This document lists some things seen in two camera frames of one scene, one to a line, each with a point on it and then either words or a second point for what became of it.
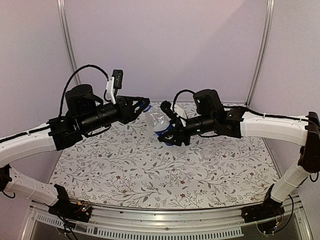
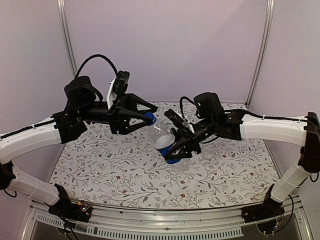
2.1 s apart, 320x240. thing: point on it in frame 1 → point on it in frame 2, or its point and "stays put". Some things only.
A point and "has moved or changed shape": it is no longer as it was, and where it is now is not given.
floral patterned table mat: [120, 165] stays put
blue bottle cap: [147, 109] has moved or changed shape
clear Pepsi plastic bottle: [157, 121] has moved or changed shape
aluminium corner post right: [262, 53] stays put
